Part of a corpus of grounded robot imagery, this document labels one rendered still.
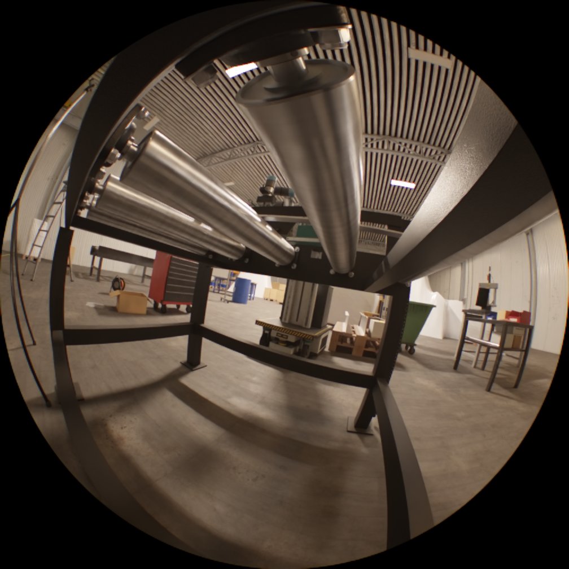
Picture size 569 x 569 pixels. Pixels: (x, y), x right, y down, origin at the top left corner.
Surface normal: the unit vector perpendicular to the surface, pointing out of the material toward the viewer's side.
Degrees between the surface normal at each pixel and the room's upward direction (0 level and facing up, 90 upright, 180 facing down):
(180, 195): 138
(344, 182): 143
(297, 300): 90
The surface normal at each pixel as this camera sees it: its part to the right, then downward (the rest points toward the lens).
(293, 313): -0.42, -0.11
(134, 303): 0.84, 0.14
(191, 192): 0.70, 0.64
